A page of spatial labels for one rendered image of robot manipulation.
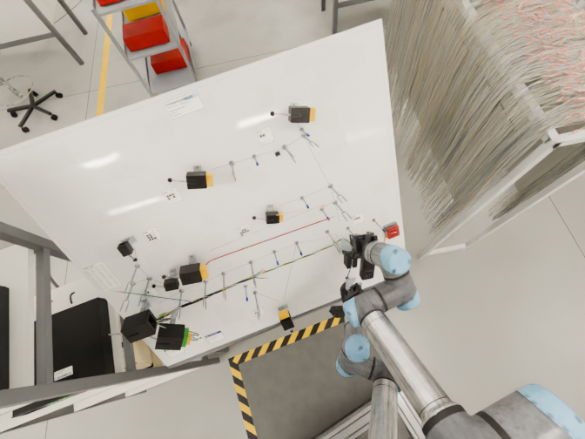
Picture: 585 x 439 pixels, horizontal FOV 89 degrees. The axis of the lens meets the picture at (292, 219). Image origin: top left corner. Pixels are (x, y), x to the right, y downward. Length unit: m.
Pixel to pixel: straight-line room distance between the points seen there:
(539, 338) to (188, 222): 2.37
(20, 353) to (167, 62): 2.93
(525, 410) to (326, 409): 1.70
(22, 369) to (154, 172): 0.64
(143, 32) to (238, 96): 2.35
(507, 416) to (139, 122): 1.07
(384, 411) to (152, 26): 3.15
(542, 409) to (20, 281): 1.33
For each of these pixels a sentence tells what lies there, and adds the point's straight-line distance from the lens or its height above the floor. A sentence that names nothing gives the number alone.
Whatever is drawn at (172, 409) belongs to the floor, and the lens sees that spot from 2.55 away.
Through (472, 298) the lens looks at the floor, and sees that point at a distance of 2.55.
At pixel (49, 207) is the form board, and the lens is 1.16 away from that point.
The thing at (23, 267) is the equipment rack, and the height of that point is 1.46.
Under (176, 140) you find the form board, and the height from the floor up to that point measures 1.60.
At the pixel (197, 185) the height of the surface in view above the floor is 1.55.
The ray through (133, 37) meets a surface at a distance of 3.25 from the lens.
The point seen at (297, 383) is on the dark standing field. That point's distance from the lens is 2.31.
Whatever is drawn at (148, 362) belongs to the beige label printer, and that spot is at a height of 0.78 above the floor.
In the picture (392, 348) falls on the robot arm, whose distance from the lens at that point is 0.80.
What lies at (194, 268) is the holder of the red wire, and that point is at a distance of 1.07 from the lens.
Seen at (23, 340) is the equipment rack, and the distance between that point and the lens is 1.18.
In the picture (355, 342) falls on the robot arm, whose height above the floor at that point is 1.28.
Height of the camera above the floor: 2.29
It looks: 67 degrees down
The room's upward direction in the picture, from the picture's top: 14 degrees counter-clockwise
